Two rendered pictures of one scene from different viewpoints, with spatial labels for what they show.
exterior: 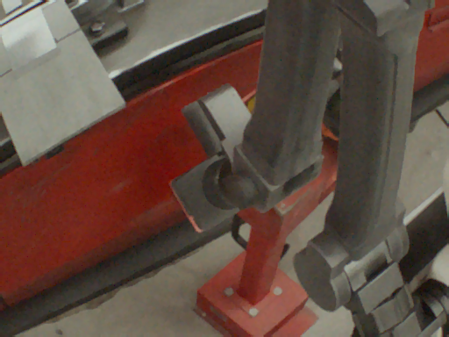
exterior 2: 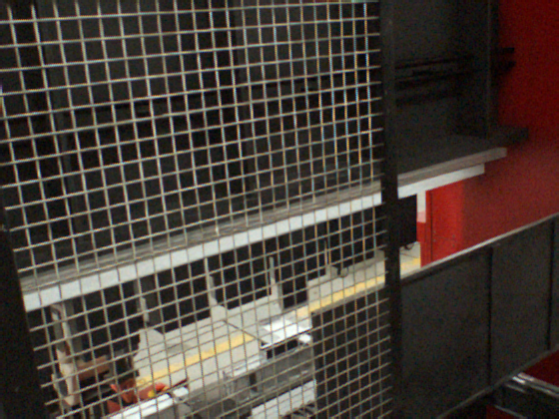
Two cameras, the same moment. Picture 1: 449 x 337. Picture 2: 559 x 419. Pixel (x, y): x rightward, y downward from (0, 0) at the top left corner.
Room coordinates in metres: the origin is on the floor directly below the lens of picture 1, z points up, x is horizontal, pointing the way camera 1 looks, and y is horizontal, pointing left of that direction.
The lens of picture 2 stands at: (2.80, 0.43, 1.96)
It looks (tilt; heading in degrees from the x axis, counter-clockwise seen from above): 18 degrees down; 177
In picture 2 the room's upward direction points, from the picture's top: 3 degrees counter-clockwise
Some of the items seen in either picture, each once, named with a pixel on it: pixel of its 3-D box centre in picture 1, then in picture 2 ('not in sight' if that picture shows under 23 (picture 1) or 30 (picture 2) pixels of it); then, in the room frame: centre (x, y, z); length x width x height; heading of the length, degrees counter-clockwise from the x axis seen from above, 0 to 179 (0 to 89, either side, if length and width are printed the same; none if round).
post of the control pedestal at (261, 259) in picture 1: (266, 245); not in sight; (0.75, -0.09, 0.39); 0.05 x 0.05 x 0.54; 51
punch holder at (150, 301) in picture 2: not in sight; (175, 291); (1.04, 0.08, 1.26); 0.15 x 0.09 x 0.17; 128
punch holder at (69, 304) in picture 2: not in sight; (101, 315); (1.16, -0.07, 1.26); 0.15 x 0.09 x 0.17; 128
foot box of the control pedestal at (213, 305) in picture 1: (260, 308); not in sight; (0.73, -0.12, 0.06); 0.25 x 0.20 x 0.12; 51
